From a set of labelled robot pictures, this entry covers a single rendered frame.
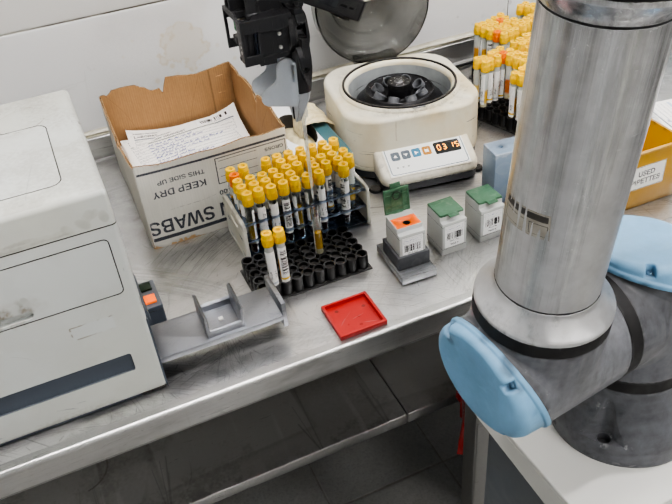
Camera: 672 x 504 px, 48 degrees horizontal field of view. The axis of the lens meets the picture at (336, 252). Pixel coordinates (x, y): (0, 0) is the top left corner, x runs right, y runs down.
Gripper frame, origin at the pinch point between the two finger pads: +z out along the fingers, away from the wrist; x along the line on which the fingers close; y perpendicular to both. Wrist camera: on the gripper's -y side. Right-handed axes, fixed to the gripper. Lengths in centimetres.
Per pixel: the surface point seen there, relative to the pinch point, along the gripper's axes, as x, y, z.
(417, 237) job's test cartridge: 7.5, -12.4, 19.9
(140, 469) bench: -28, 36, 86
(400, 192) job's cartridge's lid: 2.4, -12.4, 15.3
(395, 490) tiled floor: -17, -18, 113
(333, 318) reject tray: 11.3, 2.5, 25.8
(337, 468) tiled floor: -29, -8, 113
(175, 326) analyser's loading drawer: 7.0, 22.7, 22.0
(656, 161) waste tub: 10, -52, 18
